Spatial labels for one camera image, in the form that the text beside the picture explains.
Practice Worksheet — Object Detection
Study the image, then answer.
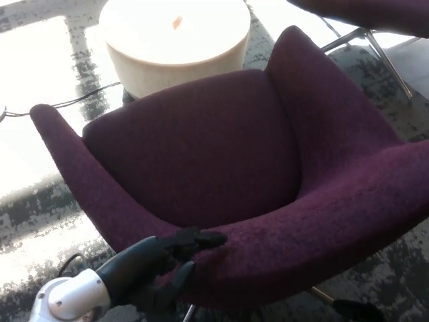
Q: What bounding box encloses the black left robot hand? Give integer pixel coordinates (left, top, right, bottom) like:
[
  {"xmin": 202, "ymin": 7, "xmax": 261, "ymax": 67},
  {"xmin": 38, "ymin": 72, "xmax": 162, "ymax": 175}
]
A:
[{"xmin": 96, "ymin": 227, "xmax": 229, "ymax": 317}]

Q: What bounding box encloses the purple fabric armchair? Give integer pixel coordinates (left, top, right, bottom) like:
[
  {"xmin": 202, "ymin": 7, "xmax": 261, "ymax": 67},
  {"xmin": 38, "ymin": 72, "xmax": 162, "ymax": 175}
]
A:
[{"xmin": 29, "ymin": 25, "xmax": 429, "ymax": 322}]

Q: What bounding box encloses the round white side table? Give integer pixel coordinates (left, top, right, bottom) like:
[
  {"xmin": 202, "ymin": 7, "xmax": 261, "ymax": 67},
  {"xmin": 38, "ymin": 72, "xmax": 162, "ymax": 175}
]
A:
[{"xmin": 99, "ymin": 0, "xmax": 251, "ymax": 99}]

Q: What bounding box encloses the black rounded glossy object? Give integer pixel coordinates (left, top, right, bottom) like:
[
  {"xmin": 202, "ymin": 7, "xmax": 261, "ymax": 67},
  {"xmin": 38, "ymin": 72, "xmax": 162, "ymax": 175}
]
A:
[{"xmin": 331, "ymin": 298, "xmax": 385, "ymax": 322}]

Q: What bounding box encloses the purple chair with metal legs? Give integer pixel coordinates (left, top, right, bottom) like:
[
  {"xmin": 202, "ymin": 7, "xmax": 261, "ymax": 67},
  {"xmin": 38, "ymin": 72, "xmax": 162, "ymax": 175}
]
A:
[{"xmin": 287, "ymin": 0, "xmax": 429, "ymax": 99}]

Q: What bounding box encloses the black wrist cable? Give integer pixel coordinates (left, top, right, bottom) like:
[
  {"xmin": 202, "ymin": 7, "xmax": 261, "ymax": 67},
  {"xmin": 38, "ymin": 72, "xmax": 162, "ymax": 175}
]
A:
[{"xmin": 58, "ymin": 253, "xmax": 85, "ymax": 278}]

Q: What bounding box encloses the long black floor cable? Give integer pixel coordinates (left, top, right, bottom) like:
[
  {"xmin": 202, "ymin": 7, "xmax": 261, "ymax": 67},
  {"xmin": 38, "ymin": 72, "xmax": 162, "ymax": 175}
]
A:
[{"xmin": 0, "ymin": 81, "xmax": 121, "ymax": 121}]

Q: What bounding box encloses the thin black cable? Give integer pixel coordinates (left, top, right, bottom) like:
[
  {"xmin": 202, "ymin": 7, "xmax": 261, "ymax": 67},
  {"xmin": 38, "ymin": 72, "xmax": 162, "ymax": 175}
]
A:
[{"xmin": 320, "ymin": 15, "xmax": 341, "ymax": 37}]

